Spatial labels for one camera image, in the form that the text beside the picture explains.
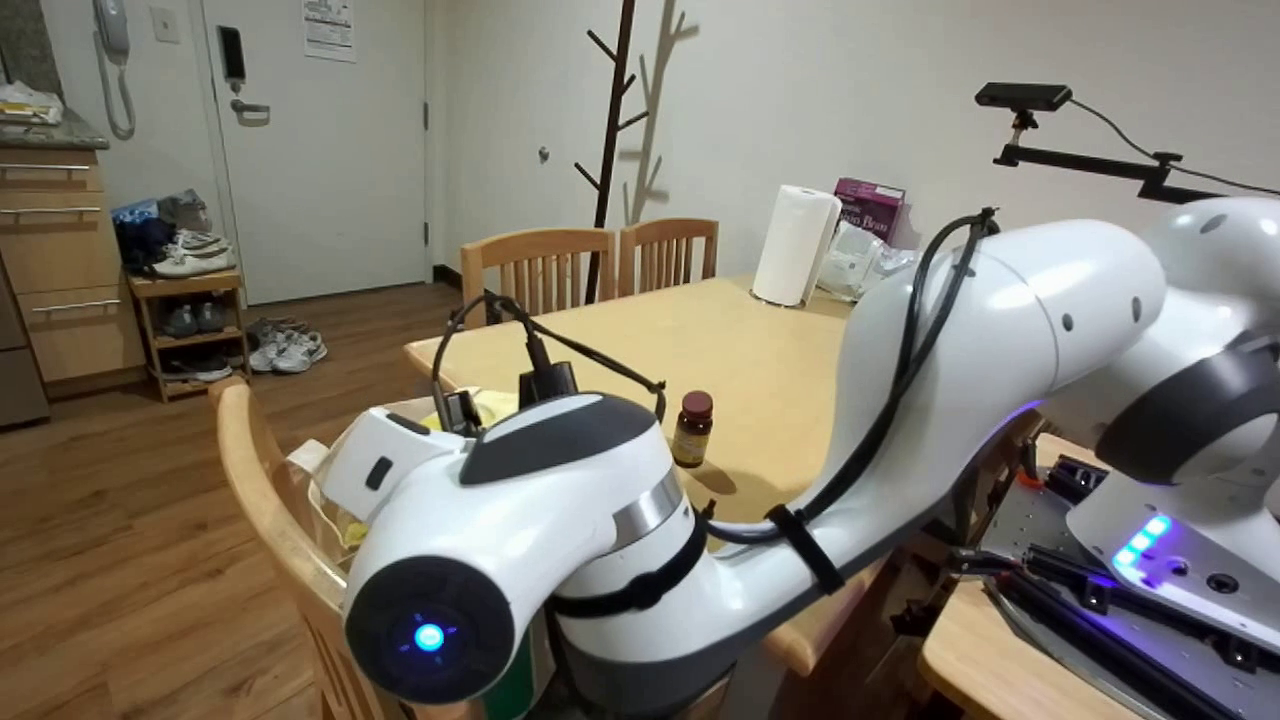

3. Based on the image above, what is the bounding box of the dark shoes pair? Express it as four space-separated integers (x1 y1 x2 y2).
156 298 233 340

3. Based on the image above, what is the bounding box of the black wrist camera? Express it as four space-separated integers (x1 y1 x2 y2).
516 356 578 410

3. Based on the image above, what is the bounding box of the black exterior camera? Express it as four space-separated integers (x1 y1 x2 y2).
970 80 1077 118

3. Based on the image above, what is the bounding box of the black door lock with handle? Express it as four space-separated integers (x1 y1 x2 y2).
215 19 277 133

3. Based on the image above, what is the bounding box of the small brown glass bottle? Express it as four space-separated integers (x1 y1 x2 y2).
666 388 721 472

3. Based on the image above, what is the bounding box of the small black power box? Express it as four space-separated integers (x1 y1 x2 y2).
1031 454 1112 507

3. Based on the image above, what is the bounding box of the white bundle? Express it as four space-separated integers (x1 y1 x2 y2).
0 80 69 133

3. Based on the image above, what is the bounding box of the wooden tree coat rack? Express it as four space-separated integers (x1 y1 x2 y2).
570 0 704 309

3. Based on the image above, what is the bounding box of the black orange bar clamp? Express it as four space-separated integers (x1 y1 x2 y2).
890 537 1070 635

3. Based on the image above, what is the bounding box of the light wooden chair curved back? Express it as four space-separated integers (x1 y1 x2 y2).
213 378 404 720

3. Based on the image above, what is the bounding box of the white paper notice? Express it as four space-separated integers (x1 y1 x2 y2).
297 0 360 65

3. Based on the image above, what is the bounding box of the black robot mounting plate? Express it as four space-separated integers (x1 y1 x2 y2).
983 537 1280 720

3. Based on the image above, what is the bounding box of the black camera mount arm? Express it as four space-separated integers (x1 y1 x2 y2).
992 110 1280 207

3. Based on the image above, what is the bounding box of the white and green laundry bag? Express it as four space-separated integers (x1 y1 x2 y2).
279 394 564 720

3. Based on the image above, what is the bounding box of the light wooden cabinet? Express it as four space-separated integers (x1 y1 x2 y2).
0 126 151 404

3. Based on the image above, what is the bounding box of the small wooden shoe rack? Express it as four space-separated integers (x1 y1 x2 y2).
128 266 253 404

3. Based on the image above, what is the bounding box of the light wooden slatted chair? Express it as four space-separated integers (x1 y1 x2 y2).
611 211 722 302
454 226 621 332

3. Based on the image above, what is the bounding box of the white sneakers pair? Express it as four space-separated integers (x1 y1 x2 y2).
149 228 240 279

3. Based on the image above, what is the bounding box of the white paper towel roll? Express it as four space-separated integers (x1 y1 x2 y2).
746 182 848 313

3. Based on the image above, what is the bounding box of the white sneaker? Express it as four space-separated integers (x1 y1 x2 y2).
265 332 331 379
242 318 302 373

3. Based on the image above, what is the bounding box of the white wall phone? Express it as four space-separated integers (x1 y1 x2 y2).
88 0 138 145

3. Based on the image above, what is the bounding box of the wooden side table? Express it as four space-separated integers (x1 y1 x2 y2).
915 574 1151 720

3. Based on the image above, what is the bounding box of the dark blue bag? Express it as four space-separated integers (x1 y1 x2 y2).
108 188 215 275

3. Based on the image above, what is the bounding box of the clear plastic bag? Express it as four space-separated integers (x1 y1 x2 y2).
810 217 926 309

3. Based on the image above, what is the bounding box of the white door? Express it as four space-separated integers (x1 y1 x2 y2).
195 0 432 309

